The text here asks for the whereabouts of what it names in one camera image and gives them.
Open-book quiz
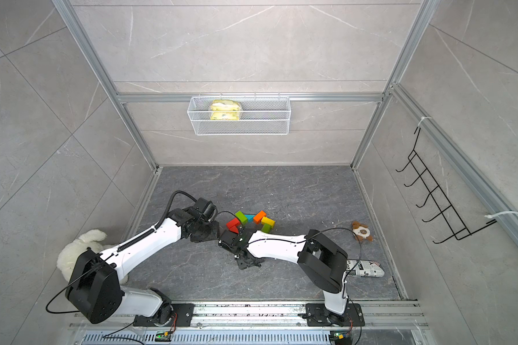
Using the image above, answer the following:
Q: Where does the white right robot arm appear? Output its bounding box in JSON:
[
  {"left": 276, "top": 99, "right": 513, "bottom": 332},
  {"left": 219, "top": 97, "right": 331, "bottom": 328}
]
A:
[{"left": 218, "top": 229, "right": 348, "bottom": 316}]

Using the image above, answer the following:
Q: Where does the aluminium mounting rail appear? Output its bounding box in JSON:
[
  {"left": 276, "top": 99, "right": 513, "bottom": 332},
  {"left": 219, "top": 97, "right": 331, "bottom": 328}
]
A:
[{"left": 71, "top": 300, "right": 428, "bottom": 331}]

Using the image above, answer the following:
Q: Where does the white printed pouch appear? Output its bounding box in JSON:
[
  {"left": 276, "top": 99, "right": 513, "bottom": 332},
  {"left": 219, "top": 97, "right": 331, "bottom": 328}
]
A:
[{"left": 346, "top": 260, "right": 385, "bottom": 277}]

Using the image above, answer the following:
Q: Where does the brown plush toy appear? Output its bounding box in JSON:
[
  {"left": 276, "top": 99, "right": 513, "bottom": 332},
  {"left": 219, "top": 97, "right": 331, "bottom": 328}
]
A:
[{"left": 352, "top": 221, "right": 374, "bottom": 242}]

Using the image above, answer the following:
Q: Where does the red block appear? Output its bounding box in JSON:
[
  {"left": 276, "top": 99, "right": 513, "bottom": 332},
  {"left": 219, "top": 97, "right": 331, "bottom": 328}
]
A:
[{"left": 226, "top": 218, "right": 241, "bottom": 229}]

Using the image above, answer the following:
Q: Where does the yellow bag in basket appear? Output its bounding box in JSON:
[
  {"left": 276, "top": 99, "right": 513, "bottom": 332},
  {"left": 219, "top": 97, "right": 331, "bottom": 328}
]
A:
[{"left": 210, "top": 99, "right": 243, "bottom": 121}]

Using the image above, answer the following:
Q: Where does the orange block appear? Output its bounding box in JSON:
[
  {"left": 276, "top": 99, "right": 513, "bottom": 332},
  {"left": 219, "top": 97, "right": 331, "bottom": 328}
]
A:
[{"left": 253, "top": 211, "right": 266, "bottom": 224}]

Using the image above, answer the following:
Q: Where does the yellow rectangular block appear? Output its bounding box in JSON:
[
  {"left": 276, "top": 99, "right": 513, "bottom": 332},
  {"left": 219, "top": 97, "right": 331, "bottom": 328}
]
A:
[{"left": 261, "top": 216, "right": 275, "bottom": 228}]

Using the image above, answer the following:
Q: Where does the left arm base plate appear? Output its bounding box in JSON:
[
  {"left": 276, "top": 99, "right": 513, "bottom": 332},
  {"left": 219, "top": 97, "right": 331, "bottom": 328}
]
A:
[{"left": 133, "top": 303, "right": 195, "bottom": 327}]

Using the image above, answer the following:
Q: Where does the white wire mesh basket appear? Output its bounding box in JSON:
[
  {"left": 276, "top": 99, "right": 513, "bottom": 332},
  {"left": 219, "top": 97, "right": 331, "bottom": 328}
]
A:
[{"left": 187, "top": 96, "right": 292, "bottom": 136}]

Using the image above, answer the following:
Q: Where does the green block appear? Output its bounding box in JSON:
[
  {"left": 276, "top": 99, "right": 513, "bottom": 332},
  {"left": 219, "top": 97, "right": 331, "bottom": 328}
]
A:
[
  {"left": 261, "top": 224, "right": 272, "bottom": 234},
  {"left": 235, "top": 211, "right": 248, "bottom": 226}
]

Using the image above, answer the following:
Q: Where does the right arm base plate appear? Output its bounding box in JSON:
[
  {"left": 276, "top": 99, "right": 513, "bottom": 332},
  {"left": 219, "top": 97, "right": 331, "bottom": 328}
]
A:
[{"left": 302, "top": 303, "right": 365, "bottom": 327}]

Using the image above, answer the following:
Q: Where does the white plush dog toy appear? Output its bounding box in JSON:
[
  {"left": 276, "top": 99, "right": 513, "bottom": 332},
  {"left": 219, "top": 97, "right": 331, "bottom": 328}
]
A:
[{"left": 57, "top": 229, "right": 113, "bottom": 282}]

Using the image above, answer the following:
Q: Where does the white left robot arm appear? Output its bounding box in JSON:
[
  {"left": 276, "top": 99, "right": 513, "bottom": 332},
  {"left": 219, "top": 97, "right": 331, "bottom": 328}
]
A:
[{"left": 66, "top": 198, "right": 219, "bottom": 326}]

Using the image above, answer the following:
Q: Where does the black wall hook rack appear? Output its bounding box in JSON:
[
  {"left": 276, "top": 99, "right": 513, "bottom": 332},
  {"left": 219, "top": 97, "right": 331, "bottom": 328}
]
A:
[{"left": 395, "top": 127, "right": 497, "bottom": 244}]

